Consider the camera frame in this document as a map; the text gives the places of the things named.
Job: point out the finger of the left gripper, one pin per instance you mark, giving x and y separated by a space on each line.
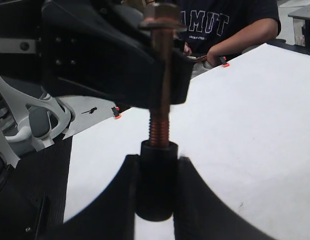
102 72
102 12

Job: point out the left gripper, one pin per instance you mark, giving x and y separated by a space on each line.
17 20

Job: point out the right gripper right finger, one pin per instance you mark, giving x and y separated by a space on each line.
202 215

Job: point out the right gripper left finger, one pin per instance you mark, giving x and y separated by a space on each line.
104 215

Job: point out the black cylindrical sleeve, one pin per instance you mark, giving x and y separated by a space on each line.
157 182

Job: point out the copper hex flange bolt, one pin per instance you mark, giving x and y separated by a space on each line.
161 75

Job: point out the smartphone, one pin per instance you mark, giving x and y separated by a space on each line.
197 57

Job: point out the orange and black clamp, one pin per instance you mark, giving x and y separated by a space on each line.
116 113
224 63

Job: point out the person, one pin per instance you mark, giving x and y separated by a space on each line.
245 22

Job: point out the grey desk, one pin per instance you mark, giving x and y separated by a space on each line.
303 12

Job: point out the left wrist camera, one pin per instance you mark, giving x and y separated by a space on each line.
12 45

